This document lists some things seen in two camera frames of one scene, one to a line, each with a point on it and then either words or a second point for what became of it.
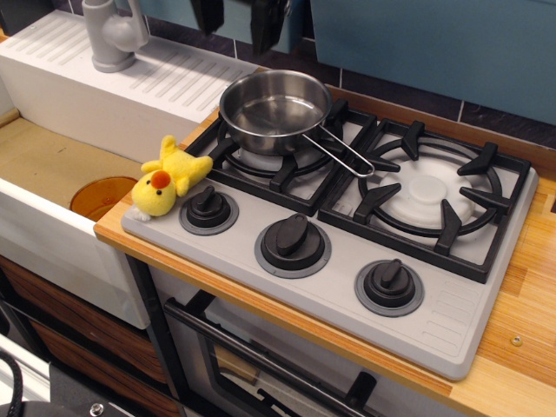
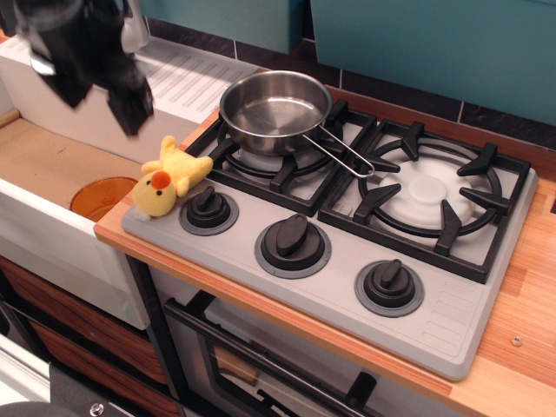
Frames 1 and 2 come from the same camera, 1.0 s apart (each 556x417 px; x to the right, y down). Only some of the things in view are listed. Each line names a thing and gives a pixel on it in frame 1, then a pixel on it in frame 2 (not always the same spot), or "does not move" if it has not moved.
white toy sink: (63, 122) does not move
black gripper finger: (209, 14) to (76, 73)
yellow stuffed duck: (155, 190) does not move
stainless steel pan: (273, 112) does not move
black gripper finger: (266, 22) to (129, 95)
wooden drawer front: (103, 350) does not move
